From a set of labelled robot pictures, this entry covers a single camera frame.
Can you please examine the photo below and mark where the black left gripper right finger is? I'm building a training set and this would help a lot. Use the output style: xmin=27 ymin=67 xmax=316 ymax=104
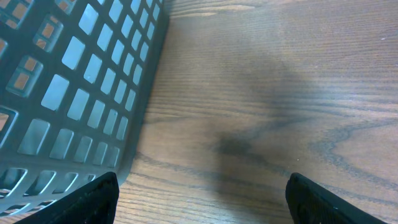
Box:
xmin=285 ymin=172 xmax=386 ymax=224

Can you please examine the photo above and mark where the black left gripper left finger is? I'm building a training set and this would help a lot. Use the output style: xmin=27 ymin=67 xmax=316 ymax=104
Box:
xmin=16 ymin=172 xmax=119 ymax=224

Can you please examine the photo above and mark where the grey plastic basket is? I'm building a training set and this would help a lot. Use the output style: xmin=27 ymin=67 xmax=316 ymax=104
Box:
xmin=1 ymin=0 xmax=169 ymax=217

